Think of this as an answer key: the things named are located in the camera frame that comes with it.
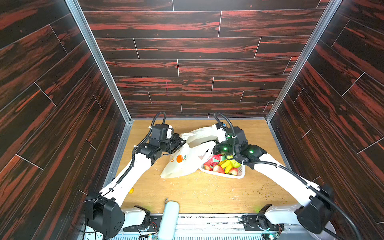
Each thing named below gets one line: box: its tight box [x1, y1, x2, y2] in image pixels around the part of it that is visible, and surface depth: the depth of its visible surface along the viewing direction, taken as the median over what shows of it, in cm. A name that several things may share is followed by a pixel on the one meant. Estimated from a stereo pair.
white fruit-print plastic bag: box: [161, 124, 219, 179], surface depth 78 cm
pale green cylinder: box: [158, 200, 180, 240], surface depth 74 cm
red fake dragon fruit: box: [203, 154, 227, 170], surface depth 86 cm
